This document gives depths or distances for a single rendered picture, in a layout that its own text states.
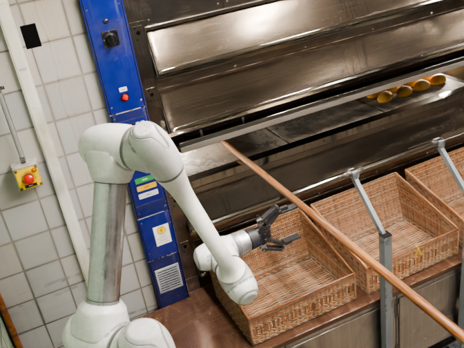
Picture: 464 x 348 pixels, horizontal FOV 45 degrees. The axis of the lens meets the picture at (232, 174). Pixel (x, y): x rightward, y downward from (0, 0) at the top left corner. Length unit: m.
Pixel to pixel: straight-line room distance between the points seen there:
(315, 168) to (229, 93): 0.65
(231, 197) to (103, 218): 1.10
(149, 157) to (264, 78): 1.10
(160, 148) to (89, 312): 0.55
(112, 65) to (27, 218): 0.73
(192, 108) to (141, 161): 0.87
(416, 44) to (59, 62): 1.73
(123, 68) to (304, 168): 1.08
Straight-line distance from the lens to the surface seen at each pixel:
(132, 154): 1.61
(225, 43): 2.43
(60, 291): 2.67
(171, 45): 2.36
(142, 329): 1.68
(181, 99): 2.44
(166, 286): 2.77
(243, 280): 1.88
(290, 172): 2.81
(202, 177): 2.59
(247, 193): 2.72
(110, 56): 2.27
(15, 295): 2.65
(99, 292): 1.77
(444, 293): 3.01
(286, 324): 2.56
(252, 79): 2.55
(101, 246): 1.73
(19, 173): 2.31
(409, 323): 2.97
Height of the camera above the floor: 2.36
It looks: 27 degrees down
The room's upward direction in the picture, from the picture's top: 9 degrees counter-clockwise
